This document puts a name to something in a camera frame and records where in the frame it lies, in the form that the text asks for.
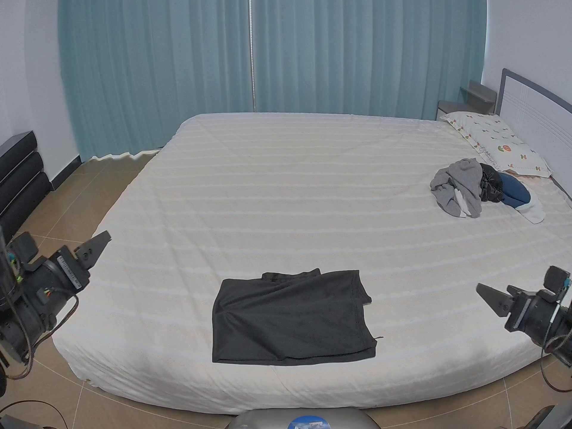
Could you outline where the white printed pillow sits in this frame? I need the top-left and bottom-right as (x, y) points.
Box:
(440, 111), (552, 178)

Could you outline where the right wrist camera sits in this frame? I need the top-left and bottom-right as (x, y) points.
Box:
(543, 266), (572, 303)

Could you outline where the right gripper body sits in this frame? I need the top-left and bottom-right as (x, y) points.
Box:
(505, 291), (568, 347)

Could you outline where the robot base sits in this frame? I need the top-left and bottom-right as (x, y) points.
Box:
(223, 407), (380, 429)

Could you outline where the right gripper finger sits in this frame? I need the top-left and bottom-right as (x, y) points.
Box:
(476, 283), (515, 317)

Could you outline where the black T-shirt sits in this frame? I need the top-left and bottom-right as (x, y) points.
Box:
(211, 268), (377, 366)

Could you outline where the grey garment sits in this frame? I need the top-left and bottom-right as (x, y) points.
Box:
(430, 158), (483, 219)

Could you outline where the white garment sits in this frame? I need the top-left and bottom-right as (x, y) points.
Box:
(514, 190), (547, 224)

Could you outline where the black cable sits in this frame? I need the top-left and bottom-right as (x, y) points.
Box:
(0, 400), (67, 429)

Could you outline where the dark blue garment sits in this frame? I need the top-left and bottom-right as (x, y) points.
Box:
(498, 172), (537, 208)

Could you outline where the bed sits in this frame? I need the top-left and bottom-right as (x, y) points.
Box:
(51, 68), (572, 415)

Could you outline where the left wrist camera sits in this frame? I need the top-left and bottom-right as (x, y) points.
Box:
(9, 232), (40, 272)

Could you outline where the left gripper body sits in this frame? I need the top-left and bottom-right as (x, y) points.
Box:
(18, 246), (91, 332)

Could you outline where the black glossy garment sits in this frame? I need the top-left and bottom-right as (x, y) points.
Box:
(478, 164), (505, 203)

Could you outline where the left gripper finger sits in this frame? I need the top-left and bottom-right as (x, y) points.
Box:
(74, 231), (111, 272)

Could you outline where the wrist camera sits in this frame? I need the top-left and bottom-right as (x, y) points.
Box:
(9, 232), (40, 272)
(543, 266), (572, 303)

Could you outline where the grey bedside table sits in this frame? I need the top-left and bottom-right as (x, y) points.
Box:
(437, 80), (498, 116)

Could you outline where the black chest of drawers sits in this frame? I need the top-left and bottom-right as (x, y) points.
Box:
(0, 131), (49, 245)

